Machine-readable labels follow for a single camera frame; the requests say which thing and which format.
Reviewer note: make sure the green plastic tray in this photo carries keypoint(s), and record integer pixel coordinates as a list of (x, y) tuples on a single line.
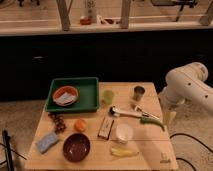
[(88, 95)]

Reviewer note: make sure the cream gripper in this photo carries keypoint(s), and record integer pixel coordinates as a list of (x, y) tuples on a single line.
[(169, 114)]

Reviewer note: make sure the black stand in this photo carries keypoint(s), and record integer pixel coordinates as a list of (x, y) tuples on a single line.
[(7, 149)]

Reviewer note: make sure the yellow banana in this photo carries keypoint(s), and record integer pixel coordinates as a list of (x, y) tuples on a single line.
[(121, 152)]

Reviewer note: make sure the green plastic cup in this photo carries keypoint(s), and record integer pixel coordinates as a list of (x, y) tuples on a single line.
[(108, 96)]

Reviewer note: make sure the bunch of dark grapes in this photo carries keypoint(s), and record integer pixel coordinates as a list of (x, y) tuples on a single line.
[(59, 125)]

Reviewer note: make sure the white handled dish brush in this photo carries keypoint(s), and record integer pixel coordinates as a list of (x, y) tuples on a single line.
[(116, 111)]

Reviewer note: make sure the purple bowl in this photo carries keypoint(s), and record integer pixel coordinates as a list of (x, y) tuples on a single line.
[(76, 147)]

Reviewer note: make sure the orange fruit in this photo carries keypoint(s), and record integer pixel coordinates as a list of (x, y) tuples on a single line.
[(80, 125)]

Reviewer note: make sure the red bowl on shelf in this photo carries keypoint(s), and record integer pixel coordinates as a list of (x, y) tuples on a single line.
[(85, 21)]

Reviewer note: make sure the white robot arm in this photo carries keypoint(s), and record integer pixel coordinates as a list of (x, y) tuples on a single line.
[(185, 83)]

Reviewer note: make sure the white crumpled cloth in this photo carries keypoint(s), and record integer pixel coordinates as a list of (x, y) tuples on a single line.
[(65, 98)]

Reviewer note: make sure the blue sponge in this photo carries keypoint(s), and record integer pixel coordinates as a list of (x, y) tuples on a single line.
[(47, 142)]

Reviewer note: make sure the brown white box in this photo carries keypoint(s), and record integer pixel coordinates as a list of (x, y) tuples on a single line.
[(105, 128)]

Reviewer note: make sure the orange plate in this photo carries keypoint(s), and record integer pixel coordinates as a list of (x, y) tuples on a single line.
[(61, 90)]

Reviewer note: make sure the white bottle on shelf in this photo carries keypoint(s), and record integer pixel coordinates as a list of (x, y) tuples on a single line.
[(91, 10)]

